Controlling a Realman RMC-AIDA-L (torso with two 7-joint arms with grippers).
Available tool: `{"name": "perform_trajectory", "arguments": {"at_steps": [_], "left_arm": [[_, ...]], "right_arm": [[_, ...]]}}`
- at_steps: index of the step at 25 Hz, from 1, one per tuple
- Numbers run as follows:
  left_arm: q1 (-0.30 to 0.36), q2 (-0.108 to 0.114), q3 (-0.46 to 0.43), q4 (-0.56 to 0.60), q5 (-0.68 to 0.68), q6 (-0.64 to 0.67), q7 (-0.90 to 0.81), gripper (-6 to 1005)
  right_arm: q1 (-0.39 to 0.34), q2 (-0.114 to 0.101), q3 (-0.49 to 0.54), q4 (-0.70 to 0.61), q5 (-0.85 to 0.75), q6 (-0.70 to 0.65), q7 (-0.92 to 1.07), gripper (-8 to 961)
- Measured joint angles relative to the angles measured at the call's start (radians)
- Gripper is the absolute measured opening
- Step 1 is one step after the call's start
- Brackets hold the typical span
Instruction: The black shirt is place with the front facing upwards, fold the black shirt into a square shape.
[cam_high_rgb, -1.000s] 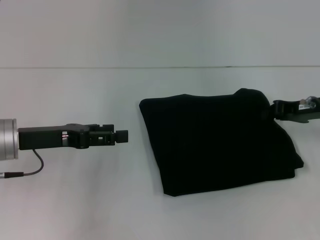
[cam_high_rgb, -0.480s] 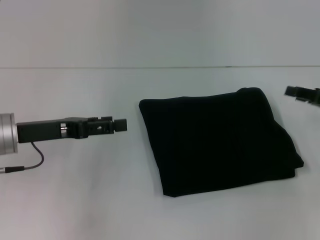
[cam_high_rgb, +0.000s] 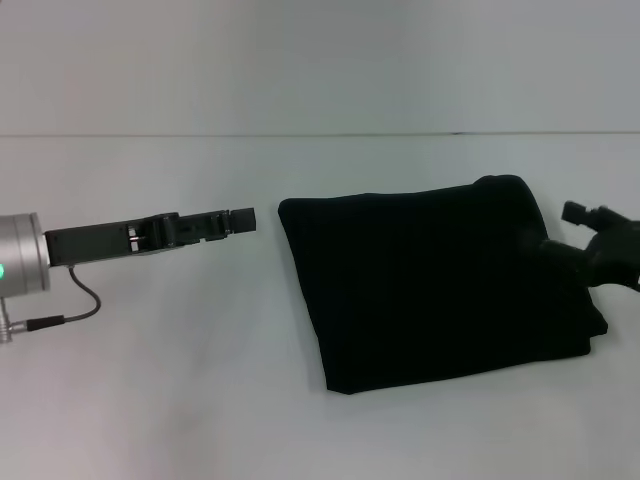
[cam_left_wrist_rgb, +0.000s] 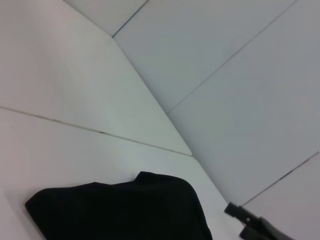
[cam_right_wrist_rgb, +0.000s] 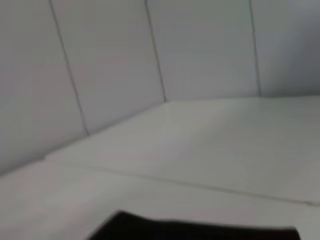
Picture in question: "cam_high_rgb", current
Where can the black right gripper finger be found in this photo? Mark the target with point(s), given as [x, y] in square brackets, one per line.
[562, 252]
[580, 214]

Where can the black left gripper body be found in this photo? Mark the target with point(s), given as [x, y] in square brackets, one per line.
[105, 240]

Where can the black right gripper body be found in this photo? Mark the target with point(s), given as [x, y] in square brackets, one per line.
[615, 250]

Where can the black t-shirt with FREE print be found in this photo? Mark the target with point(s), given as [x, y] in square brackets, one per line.
[440, 285]

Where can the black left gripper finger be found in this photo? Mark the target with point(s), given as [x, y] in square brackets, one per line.
[242, 220]

